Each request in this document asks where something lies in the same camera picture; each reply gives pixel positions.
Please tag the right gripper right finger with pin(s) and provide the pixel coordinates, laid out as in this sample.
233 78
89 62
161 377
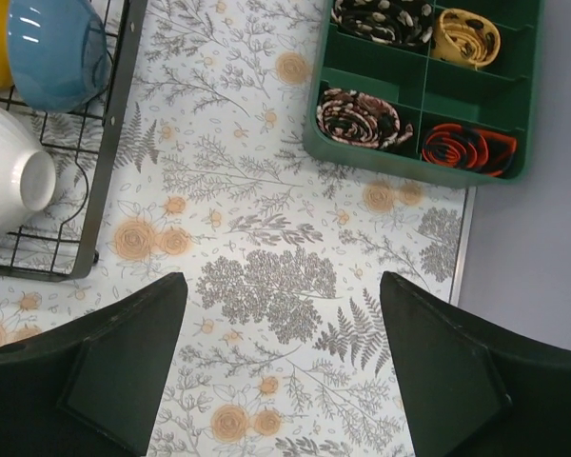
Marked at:
470 387

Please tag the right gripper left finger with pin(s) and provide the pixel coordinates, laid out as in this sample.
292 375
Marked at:
93 386

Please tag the black wire dish rack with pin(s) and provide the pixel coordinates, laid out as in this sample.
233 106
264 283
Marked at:
60 243

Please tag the plain white bowl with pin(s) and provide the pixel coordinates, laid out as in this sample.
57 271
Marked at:
27 174

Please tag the blue ceramic bowl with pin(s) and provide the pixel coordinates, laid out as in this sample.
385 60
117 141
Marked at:
58 53

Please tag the red bands in tray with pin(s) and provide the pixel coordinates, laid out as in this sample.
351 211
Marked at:
457 146

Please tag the brown floral bands in tray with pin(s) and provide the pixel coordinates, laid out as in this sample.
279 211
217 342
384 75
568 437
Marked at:
358 119

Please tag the green compartment organizer tray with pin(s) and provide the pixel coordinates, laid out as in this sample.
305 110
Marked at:
428 92

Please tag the yellow bands in tray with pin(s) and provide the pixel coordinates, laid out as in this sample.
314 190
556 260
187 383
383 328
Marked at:
465 38

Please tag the black white bands in tray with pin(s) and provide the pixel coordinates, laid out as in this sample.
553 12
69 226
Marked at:
403 24

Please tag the aluminium frame rail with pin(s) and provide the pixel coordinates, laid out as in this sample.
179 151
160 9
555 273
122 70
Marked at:
468 209

